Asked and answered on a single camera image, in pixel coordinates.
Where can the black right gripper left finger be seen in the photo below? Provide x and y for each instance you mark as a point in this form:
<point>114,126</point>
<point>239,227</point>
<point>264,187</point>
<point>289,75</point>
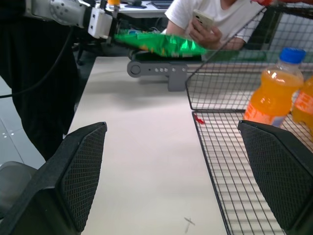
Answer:
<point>58,176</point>

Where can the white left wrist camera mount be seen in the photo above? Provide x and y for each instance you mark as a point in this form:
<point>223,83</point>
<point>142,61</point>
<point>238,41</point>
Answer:
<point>99,22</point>

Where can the person in white T-shirt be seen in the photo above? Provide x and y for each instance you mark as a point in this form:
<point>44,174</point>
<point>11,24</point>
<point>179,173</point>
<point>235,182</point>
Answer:
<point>227,14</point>

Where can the green chip bag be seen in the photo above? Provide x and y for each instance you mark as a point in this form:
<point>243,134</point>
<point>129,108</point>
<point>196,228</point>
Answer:
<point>168,44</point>

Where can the white background desk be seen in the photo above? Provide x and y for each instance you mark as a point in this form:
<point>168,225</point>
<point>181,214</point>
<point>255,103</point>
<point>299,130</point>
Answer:
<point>137,11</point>

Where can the grey rounded object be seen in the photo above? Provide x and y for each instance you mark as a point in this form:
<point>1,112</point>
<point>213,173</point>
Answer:
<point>14,181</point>

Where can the orange soda bottle blue cap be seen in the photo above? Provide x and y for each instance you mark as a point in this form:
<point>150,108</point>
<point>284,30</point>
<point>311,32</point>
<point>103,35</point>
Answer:
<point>276,90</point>

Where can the black cloth drape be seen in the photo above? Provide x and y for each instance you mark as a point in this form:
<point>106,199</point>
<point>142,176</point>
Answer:
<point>36,49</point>

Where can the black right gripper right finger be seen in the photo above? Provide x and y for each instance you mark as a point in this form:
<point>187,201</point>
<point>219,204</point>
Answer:
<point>276,171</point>

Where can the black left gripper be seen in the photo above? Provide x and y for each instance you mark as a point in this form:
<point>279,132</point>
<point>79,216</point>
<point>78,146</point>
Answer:
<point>114,27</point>

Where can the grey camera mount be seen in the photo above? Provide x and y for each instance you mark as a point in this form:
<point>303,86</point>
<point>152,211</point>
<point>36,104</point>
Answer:
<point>176,73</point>

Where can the small red tag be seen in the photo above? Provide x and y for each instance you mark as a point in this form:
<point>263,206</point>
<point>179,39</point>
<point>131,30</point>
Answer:
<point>199,120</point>

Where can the cream smartphone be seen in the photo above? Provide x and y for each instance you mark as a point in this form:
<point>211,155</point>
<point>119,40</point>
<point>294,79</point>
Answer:
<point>204,19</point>

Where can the red snack packet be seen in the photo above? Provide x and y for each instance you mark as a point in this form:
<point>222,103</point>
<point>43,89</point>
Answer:
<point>264,2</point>

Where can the orange background bottle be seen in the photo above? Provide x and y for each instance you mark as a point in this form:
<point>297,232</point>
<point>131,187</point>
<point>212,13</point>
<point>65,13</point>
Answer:
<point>114,2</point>

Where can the person's hand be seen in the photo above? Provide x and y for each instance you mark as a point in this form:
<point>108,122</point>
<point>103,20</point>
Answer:
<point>204,38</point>

